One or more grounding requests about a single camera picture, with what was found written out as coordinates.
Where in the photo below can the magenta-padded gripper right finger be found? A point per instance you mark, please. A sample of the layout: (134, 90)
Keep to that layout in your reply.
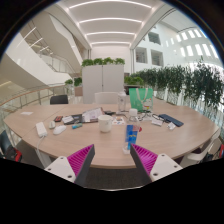
(163, 165)

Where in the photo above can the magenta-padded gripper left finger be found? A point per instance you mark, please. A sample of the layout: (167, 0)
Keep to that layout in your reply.
(63, 166)

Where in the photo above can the clear bottle with blue label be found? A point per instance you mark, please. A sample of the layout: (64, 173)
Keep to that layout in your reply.
(132, 136)

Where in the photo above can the white computer mouse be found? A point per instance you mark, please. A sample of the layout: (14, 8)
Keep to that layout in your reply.
(59, 130)

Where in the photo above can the white chair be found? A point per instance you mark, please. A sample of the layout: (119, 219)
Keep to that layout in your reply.
(106, 98)
(200, 153)

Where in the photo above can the small white card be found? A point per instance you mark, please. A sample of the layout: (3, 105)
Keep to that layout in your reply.
(171, 126)

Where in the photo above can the small teal block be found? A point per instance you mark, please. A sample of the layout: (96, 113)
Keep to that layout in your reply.
(77, 126)

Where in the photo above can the white flat packet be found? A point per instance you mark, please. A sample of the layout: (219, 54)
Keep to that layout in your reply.
(156, 122)

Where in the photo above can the flat round red coaster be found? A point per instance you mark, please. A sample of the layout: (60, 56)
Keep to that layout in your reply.
(140, 128)

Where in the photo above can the small white oval device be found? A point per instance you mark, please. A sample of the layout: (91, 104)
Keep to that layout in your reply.
(52, 124)

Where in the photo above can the dark blue flat case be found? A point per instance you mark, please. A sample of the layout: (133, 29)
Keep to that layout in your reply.
(171, 120)

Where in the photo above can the small white box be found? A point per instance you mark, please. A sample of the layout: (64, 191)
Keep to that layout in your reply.
(67, 119)

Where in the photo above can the small red and black item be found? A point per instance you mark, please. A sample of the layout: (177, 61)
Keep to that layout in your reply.
(58, 118)

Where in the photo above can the red chair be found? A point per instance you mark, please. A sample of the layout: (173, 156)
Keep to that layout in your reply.
(15, 155)

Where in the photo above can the black tablet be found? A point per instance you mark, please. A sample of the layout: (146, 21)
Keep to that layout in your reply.
(78, 119)

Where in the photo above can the open notebook with papers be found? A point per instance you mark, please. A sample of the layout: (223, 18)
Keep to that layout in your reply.
(92, 115)

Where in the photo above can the white paper cup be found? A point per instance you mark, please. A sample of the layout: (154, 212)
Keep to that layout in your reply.
(105, 124)

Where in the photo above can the white sticker sheet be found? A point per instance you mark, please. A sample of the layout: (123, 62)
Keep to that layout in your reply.
(118, 121)

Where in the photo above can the white paper slip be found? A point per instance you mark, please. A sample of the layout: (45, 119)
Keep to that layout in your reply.
(27, 113)

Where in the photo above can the black chair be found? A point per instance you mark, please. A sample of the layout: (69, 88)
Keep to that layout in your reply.
(59, 99)

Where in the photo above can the black pouch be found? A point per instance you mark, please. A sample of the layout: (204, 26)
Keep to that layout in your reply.
(110, 112)

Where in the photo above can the green tote bag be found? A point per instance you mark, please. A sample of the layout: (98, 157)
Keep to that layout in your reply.
(140, 97)

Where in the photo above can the clear bottle with white lid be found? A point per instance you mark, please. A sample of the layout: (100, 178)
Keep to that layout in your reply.
(122, 101)

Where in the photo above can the glass railing with wooden handrail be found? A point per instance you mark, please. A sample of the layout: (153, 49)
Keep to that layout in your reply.
(30, 98)

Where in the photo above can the brown planter with plants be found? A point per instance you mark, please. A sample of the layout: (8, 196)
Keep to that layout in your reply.
(78, 89)

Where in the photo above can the green hedge row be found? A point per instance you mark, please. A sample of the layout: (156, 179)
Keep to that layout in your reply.
(186, 80)

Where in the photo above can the white cabinet topped with plants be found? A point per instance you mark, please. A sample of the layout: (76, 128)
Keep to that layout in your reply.
(103, 81)

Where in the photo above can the ceiling light strips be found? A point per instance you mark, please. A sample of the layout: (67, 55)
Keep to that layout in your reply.
(110, 20)

